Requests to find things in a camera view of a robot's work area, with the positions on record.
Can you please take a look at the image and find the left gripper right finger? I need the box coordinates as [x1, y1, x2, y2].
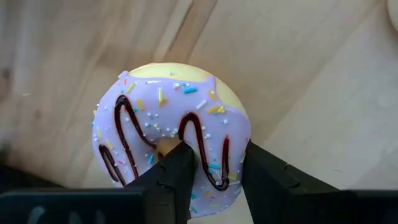
[241, 139, 355, 224]

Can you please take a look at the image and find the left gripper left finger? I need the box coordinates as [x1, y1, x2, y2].
[126, 141, 198, 224]

